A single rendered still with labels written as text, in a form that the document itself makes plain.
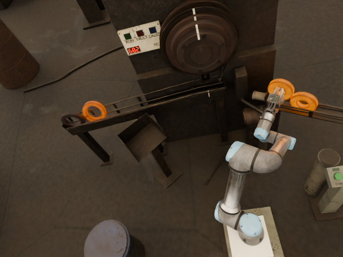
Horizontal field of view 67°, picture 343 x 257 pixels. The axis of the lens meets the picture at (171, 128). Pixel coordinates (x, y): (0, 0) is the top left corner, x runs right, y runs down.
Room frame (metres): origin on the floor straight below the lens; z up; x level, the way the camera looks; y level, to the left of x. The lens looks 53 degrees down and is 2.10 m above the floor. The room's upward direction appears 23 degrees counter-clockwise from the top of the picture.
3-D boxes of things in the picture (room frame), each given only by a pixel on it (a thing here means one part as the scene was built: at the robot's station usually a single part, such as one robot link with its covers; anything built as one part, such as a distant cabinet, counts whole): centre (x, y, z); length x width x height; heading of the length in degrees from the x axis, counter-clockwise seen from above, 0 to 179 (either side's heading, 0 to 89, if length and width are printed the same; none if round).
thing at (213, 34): (1.15, -0.32, 1.11); 0.28 x 0.06 x 0.28; 75
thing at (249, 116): (1.03, -0.63, 0.27); 0.22 x 0.13 x 0.53; 75
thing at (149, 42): (1.44, -0.05, 1.15); 0.26 x 0.02 x 0.18; 75
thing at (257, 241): (0.33, -0.20, 0.41); 0.15 x 0.15 x 0.10
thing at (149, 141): (1.11, 0.21, 0.36); 0.26 x 0.20 x 0.72; 110
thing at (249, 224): (0.34, -0.19, 0.53); 0.13 x 0.12 x 0.14; 40
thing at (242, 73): (1.20, -0.58, 0.68); 0.11 x 0.08 x 0.24; 165
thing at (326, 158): (0.52, -0.81, 0.26); 0.12 x 0.12 x 0.52
